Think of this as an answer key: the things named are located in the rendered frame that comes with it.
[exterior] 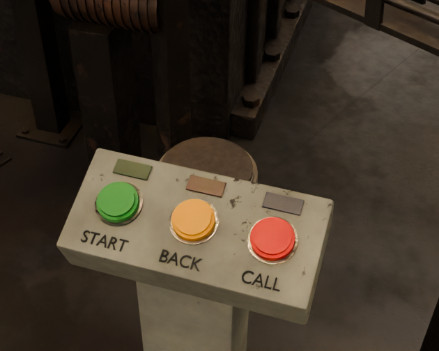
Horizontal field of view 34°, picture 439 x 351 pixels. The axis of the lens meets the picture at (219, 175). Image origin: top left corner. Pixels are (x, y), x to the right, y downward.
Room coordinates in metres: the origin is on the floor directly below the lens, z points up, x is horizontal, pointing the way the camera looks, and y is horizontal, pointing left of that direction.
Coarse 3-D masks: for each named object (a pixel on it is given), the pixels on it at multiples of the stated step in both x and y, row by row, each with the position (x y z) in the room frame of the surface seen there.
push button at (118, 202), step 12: (108, 192) 0.48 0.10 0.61; (120, 192) 0.48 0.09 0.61; (132, 192) 0.48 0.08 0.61; (96, 204) 0.47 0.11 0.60; (108, 204) 0.47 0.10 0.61; (120, 204) 0.46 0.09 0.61; (132, 204) 0.46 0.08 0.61; (108, 216) 0.46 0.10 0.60; (120, 216) 0.46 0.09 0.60; (132, 216) 0.46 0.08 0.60
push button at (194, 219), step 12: (180, 204) 0.46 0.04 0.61; (192, 204) 0.46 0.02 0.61; (204, 204) 0.46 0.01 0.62; (180, 216) 0.45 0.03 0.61; (192, 216) 0.45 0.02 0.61; (204, 216) 0.45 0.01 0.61; (180, 228) 0.44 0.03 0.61; (192, 228) 0.44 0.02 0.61; (204, 228) 0.44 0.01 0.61; (192, 240) 0.43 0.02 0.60
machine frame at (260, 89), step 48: (0, 0) 1.43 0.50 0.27; (192, 0) 1.30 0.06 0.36; (240, 0) 1.35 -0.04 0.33; (288, 0) 1.82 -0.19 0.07; (0, 48) 1.44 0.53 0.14; (144, 48) 1.33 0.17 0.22; (192, 48) 1.30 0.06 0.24; (240, 48) 1.36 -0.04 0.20; (288, 48) 1.60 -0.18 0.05; (144, 96) 1.33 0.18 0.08; (192, 96) 1.30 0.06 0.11; (240, 96) 1.36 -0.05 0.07
